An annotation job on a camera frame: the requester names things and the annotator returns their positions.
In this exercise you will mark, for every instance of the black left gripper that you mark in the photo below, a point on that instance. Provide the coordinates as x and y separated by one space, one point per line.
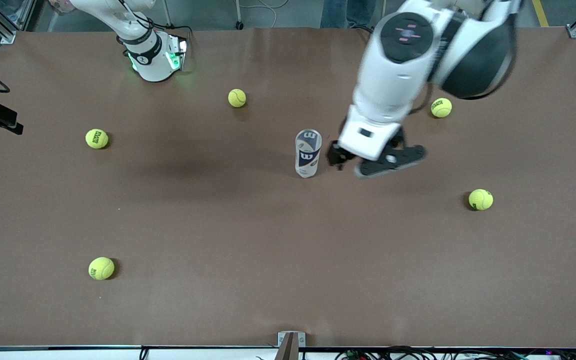
336 155

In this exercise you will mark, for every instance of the clear tennis ball can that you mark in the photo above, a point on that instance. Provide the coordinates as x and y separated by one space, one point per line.
308 152

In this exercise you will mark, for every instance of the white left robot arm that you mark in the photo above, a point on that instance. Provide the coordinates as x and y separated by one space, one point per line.
403 65

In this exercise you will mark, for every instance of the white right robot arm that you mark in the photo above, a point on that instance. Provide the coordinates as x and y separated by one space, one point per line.
150 55

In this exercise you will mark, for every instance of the yellow tennis ball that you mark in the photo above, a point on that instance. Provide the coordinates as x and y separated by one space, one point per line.
97 139
481 199
441 107
101 268
237 98

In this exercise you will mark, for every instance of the person's blue jeans legs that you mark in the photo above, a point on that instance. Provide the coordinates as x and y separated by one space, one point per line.
353 12

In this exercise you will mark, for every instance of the metal stand with caster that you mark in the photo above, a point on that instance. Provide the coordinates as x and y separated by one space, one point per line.
239 22

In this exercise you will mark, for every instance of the grey metal camera bracket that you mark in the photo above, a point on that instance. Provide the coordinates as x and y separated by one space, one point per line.
291 345

